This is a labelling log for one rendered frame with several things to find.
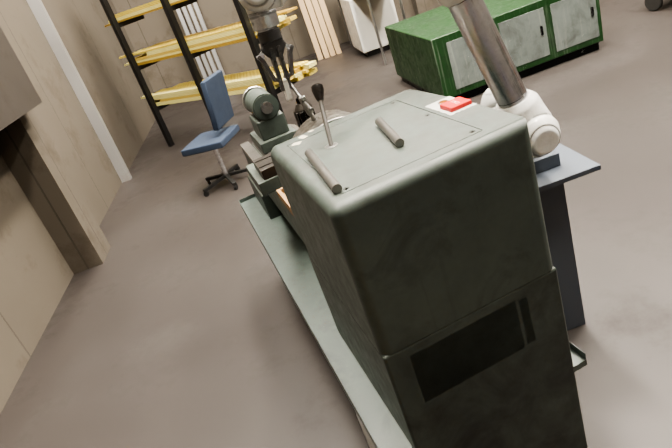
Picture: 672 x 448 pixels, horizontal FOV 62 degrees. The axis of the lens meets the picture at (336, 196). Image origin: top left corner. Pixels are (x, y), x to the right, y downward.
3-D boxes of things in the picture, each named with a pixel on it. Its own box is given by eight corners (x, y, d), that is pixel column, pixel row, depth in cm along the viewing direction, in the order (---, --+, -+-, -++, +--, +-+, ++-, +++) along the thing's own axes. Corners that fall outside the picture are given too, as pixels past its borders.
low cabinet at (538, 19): (525, 33, 672) (515, -22, 646) (606, 48, 532) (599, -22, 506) (398, 80, 662) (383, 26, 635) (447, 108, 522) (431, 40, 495)
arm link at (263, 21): (245, 15, 178) (251, 33, 180) (250, 15, 170) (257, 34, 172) (271, 6, 180) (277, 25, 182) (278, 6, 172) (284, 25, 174)
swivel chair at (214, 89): (259, 162, 553) (221, 68, 513) (259, 182, 503) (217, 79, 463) (205, 181, 553) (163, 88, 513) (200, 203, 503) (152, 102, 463)
